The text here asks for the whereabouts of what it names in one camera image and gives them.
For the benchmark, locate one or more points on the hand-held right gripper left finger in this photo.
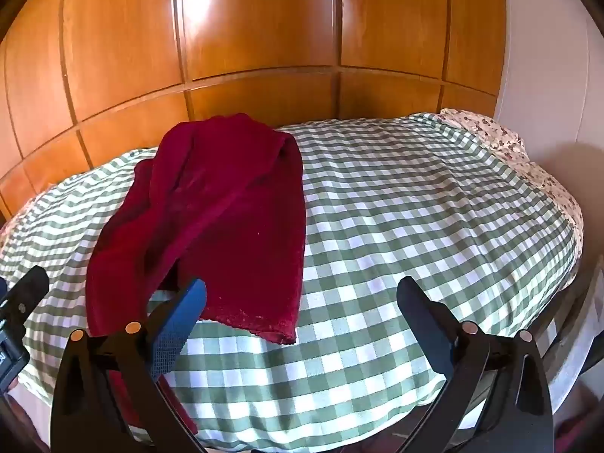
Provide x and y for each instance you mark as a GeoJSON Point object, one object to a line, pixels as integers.
{"type": "Point", "coordinates": [172, 335]}

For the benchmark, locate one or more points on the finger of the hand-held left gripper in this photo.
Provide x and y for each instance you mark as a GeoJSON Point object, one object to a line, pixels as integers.
{"type": "Point", "coordinates": [29, 295]}

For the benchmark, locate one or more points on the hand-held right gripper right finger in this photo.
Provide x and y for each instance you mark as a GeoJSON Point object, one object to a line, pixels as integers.
{"type": "Point", "coordinates": [446, 351]}

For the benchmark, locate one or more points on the dark red fleece garment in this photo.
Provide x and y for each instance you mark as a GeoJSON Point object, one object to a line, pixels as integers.
{"type": "Point", "coordinates": [226, 207]}

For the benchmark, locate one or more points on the grey bed base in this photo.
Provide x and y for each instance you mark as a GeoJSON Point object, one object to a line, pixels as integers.
{"type": "Point", "coordinates": [573, 339]}

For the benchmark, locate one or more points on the green white checked blanket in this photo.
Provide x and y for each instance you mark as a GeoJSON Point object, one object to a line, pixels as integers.
{"type": "Point", "coordinates": [401, 198]}

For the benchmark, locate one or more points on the floral bed sheet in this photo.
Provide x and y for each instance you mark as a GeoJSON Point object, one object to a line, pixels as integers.
{"type": "Point", "coordinates": [495, 134]}

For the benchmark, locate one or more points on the wooden panelled wardrobe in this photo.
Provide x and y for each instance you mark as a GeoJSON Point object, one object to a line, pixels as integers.
{"type": "Point", "coordinates": [259, 19]}

